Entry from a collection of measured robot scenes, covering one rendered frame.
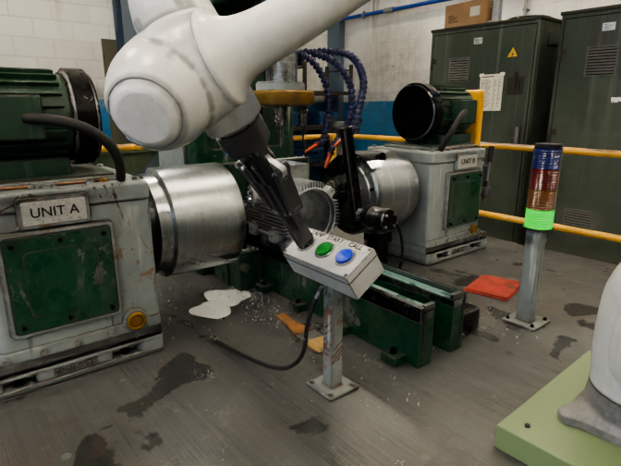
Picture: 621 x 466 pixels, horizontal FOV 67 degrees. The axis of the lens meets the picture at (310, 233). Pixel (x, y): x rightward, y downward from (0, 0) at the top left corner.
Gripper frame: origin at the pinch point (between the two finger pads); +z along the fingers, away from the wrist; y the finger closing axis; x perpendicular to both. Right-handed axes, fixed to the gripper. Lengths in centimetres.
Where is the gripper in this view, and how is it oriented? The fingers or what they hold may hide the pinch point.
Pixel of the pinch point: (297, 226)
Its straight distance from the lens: 80.5
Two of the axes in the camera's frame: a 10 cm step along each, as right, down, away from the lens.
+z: 4.2, 7.3, 5.4
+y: -6.2, -2.1, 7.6
